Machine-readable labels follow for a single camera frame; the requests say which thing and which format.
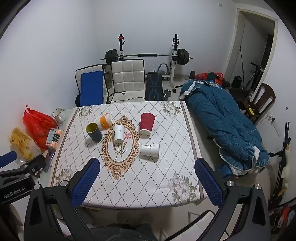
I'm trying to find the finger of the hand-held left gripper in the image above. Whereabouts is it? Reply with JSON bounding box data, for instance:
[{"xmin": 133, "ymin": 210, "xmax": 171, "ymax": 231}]
[
  {"xmin": 0, "ymin": 151, "xmax": 18, "ymax": 168},
  {"xmin": 0, "ymin": 154, "xmax": 46, "ymax": 179}
]

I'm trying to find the wall socket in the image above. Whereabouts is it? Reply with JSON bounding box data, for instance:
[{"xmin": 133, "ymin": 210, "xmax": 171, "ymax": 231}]
[{"xmin": 267, "ymin": 113, "xmax": 283, "ymax": 137}]

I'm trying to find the barbell with black plates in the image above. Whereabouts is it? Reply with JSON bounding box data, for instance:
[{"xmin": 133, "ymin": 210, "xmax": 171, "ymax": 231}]
[{"xmin": 105, "ymin": 48, "xmax": 194, "ymax": 67}]

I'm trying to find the battery pack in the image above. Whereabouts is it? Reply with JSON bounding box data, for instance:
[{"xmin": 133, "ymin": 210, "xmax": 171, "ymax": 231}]
[{"xmin": 46, "ymin": 129, "xmax": 63, "ymax": 148}]

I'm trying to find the yellow snack bag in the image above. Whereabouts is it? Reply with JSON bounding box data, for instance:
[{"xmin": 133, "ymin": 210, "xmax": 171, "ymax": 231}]
[{"xmin": 9, "ymin": 126, "xmax": 34, "ymax": 161}]

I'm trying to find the blue board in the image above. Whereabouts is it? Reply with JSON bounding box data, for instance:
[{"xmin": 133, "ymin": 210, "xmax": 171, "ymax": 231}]
[{"xmin": 75, "ymin": 70, "xmax": 104, "ymax": 106}]

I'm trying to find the brown wooden chair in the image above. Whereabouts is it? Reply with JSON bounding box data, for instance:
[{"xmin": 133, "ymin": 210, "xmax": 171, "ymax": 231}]
[{"xmin": 238, "ymin": 83, "xmax": 276, "ymax": 125}]

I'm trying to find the black scooter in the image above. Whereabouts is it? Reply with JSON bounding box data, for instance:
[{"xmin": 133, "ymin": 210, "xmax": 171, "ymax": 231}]
[{"xmin": 245, "ymin": 62, "xmax": 265, "ymax": 90}]

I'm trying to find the teal blue blanket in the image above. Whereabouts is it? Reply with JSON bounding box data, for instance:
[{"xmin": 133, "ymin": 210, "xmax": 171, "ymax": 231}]
[{"xmin": 179, "ymin": 78, "xmax": 271, "ymax": 177}]

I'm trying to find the white weight bench rack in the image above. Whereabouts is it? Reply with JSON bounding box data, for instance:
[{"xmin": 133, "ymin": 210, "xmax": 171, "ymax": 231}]
[{"xmin": 117, "ymin": 34, "xmax": 181, "ymax": 92}]

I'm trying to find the red paper cup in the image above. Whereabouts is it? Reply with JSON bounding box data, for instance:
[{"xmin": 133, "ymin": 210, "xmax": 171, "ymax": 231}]
[{"xmin": 139, "ymin": 113, "xmax": 156, "ymax": 136}]

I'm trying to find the black tripod stand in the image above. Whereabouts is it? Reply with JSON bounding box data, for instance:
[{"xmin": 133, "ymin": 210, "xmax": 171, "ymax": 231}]
[{"xmin": 268, "ymin": 122, "xmax": 292, "ymax": 209}]

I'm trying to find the orange paper cup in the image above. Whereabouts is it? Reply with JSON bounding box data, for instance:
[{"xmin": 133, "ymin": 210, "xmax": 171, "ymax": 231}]
[{"xmin": 100, "ymin": 113, "xmax": 113, "ymax": 129}]

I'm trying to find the white paper cup black print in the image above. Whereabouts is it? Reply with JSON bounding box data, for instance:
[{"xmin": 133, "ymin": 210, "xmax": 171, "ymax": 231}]
[{"xmin": 140, "ymin": 143, "xmax": 160, "ymax": 158}]

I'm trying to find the patterned white tablecloth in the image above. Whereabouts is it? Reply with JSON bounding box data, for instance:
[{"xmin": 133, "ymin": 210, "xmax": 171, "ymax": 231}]
[{"xmin": 50, "ymin": 100, "xmax": 208, "ymax": 208}]

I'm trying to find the red plastic bag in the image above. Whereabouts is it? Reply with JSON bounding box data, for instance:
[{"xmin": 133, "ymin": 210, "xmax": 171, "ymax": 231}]
[{"xmin": 22, "ymin": 105, "xmax": 58, "ymax": 151}]

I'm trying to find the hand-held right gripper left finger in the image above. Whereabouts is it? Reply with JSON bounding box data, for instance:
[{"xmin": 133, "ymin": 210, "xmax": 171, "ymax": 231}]
[{"xmin": 23, "ymin": 158, "xmax": 101, "ymax": 241}]

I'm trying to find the white paper cup tall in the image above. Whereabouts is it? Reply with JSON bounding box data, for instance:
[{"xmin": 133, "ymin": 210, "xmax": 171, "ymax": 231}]
[{"xmin": 112, "ymin": 124, "xmax": 126, "ymax": 143}]

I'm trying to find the dark green cup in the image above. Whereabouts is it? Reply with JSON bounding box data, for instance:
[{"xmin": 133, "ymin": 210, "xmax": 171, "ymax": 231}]
[{"xmin": 86, "ymin": 123, "xmax": 102, "ymax": 142}]

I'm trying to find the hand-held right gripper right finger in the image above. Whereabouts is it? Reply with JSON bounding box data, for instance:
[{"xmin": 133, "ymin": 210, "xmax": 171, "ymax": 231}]
[{"xmin": 194, "ymin": 158, "xmax": 271, "ymax": 241}]

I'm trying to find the white ceramic mug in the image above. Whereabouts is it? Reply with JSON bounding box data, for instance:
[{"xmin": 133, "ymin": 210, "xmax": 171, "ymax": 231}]
[{"xmin": 52, "ymin": 108, "xmax": 66, "ymax": 123}]

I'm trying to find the white padded chair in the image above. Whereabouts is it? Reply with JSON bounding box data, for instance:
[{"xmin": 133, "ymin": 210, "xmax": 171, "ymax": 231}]
[
  {"xmin": 74, "ymin": 64, "xmax": 108, "ymax": 105},
  {"xmin": 109, "ymin": 59, "xmax": 147, "ymax": 104}
]

